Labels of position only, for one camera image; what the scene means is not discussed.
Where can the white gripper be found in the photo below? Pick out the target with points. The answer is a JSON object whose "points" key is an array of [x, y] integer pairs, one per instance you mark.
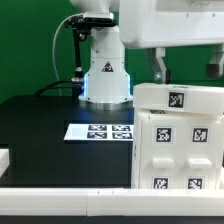
{"points": [[168, 23]]}

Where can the white cabinet top block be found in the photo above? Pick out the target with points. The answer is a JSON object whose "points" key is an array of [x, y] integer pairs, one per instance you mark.
{"points": [[179, 98]]}

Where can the white cabinet body box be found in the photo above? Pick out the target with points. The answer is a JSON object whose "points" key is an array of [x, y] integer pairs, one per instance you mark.
{"points": [[183, 121]]}

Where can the white door panel with knob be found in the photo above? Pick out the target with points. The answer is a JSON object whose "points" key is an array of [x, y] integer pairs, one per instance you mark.
{"points": [[202, 154]]}

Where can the white door panel with tags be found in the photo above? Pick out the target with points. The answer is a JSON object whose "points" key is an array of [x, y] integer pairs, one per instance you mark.
{"points": [[159, 161]]}

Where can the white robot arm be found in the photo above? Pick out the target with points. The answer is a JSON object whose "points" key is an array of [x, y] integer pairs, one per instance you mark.
{"points": [[106, 82]]}

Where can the white marker sheet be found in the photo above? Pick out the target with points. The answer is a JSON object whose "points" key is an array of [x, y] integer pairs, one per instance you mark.
{"points": [[99, 132]]}

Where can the black camera on stand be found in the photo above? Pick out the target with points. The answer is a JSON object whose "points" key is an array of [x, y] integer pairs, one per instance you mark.
{"points": [[79, 36]]}

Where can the white front rail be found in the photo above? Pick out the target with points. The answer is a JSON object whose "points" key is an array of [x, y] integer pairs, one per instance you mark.
{"points": [[110, 202]]}

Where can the white left rail piece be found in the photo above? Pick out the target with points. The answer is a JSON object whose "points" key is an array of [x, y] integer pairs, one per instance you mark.
{"points": [[4, 160]]}

